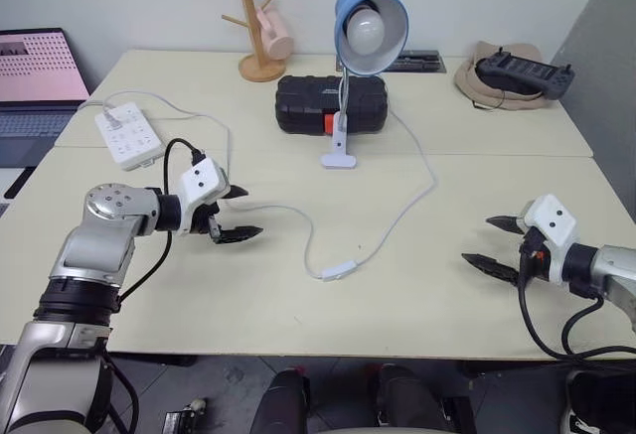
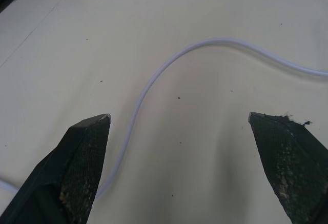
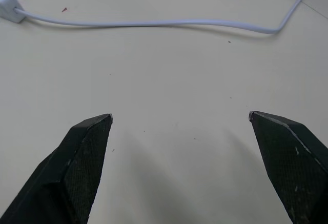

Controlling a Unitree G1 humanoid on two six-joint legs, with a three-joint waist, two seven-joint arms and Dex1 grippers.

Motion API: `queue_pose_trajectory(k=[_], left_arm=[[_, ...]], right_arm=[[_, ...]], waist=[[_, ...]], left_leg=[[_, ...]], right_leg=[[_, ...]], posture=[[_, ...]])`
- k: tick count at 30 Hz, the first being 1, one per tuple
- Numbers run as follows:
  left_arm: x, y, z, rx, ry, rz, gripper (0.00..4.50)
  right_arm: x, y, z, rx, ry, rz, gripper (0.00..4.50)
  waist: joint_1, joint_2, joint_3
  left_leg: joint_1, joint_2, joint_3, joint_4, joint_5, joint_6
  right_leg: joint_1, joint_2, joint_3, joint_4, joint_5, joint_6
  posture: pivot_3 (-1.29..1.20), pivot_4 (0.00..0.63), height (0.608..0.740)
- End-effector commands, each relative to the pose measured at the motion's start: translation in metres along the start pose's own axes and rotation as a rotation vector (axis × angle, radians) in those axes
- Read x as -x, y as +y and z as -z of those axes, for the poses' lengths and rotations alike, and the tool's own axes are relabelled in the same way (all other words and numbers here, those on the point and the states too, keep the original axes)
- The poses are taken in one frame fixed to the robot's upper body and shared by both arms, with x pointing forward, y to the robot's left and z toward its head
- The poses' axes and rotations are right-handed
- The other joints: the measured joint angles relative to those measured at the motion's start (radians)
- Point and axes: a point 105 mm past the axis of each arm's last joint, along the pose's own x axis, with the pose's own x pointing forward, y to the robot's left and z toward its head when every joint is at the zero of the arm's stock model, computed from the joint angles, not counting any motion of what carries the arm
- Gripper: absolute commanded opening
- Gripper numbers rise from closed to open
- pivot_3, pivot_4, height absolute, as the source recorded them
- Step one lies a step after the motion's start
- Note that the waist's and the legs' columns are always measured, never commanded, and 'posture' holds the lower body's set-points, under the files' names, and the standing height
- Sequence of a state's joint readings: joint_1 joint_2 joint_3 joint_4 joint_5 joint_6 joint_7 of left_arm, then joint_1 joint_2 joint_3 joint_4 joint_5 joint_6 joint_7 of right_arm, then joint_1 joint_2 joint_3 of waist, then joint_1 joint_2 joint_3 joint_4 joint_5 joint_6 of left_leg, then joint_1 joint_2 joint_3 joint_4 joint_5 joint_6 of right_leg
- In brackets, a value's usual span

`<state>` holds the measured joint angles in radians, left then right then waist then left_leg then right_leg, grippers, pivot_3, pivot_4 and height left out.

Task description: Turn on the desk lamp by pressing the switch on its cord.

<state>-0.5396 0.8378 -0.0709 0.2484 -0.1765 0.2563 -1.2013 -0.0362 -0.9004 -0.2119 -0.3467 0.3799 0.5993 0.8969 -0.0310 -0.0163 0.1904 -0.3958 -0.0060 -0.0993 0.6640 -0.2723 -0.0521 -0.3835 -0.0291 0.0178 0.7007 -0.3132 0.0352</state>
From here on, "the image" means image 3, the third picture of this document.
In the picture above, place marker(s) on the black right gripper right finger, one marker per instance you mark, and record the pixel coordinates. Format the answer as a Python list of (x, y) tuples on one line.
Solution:
[(289, 162)]

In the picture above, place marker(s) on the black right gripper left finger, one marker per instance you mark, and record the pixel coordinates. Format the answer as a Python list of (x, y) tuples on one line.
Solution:
[(64, 178)]

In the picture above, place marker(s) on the white power strip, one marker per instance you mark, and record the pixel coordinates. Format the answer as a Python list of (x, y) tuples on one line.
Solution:
[(7, 7)]

